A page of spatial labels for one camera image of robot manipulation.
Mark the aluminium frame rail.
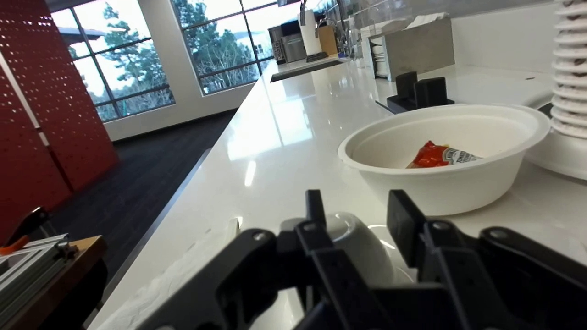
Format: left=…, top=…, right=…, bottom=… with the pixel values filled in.
left=0, top=233, right=79, bottom=308

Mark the grey napkin dispenser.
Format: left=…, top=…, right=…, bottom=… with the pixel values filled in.
left=369, top=13, right=457, bottom=84

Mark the black holder block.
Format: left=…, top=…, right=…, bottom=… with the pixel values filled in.
left=385, top=69, right=455, bottom=115

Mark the red perforated panel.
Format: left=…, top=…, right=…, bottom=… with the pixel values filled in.
left=0, top=0, right=121, bottom=244

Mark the white upright board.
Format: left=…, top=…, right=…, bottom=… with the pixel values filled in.
left=297, top=7, right=325, bottom=58

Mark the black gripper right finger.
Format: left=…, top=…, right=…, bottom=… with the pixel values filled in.
left=385, top=189, right=587, bottom=330

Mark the white rectangular container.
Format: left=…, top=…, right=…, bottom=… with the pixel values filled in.
left=356, top=16, right=393, bottom=66

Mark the taller printed paper cup stack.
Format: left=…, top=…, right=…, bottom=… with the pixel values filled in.
left=549, top=0, right=587, bottom=141

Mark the white paper bowl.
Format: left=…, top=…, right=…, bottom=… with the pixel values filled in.
left=336, top=102, right=552, bottom=218

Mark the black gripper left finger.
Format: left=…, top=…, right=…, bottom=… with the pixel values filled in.
left=136, top=189, right=396, bottom=330

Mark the red ketchup packet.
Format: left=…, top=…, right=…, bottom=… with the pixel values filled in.
left=407, top=139, right=483, bottom=170

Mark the wooden cart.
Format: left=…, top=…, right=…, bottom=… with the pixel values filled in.
left=0, top=234, right=110, bottom=330

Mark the dark grey countertop appliance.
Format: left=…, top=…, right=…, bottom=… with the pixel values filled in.
left=266, top=20, right=305, bottom=64

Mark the large window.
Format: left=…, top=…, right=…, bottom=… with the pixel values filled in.
left=50, top=0, right=290, bottom=123

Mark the brown wooden block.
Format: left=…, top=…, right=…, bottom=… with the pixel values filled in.
left=317, top=24, right=339, bottom=58

